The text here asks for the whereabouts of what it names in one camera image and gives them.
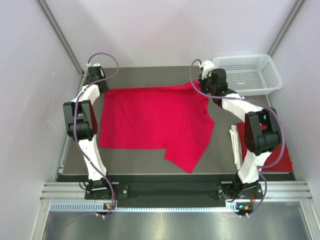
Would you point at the left aluminium corner post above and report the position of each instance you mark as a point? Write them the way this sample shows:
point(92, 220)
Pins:
point(44, 7)

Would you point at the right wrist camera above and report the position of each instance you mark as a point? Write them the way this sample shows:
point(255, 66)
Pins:
point(206, 66)

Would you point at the white plastic basket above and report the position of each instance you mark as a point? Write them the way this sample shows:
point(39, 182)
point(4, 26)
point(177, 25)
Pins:
point(250, 75)

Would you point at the folded white t shirt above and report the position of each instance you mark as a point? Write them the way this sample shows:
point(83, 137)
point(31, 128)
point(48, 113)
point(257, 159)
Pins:
point(236, 146)

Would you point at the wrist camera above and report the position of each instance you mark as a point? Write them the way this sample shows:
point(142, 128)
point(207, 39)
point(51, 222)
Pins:
point(91, 65)
point(206, 66)

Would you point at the right aluminium corner post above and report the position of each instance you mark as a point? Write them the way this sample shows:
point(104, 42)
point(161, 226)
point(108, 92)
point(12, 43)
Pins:
point(288, 22)

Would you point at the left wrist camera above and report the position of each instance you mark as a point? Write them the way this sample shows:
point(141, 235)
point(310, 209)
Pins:
point(91, 65)

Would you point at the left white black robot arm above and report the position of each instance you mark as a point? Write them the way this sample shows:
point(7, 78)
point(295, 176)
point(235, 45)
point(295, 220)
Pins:
point(81, 125)

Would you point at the aluminium corner post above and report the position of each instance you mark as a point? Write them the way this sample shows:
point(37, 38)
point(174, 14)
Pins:
point(288, 22)
point(44, 7)

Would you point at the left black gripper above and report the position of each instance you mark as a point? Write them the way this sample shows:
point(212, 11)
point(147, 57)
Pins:
point(105, 87)

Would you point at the aluminium front rail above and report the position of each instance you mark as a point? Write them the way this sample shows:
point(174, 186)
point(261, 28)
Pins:
point(274, 191)

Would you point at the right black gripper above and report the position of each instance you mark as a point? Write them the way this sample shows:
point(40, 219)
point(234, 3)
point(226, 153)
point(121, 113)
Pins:
point(201, 81)

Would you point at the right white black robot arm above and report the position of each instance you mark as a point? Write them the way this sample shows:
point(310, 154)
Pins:
point(263, 131)

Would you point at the bright pink-red t shirt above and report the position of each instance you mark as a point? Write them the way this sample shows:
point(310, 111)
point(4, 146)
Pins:
point(173, 118)

